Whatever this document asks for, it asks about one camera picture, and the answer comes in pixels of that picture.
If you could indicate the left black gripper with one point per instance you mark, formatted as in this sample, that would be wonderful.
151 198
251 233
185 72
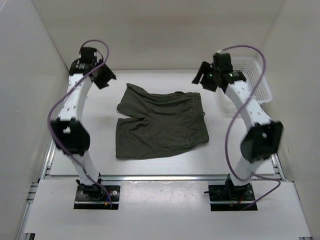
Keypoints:
108 76

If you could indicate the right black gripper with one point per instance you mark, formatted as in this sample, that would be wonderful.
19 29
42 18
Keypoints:
205 69

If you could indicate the olive green shorts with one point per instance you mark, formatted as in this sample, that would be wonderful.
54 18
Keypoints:
159 125

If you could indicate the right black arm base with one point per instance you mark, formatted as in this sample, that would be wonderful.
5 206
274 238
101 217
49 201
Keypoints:
230 198

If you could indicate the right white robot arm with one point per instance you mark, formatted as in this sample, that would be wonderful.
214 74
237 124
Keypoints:
263 135

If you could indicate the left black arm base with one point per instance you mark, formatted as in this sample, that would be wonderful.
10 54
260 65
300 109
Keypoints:
91 197

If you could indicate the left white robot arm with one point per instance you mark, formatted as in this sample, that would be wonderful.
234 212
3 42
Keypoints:
68 132

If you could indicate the white plastic mesh basket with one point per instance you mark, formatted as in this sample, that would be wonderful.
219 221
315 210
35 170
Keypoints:
251 69

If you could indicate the aluminium frame rail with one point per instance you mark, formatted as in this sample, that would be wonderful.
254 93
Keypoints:
192 177

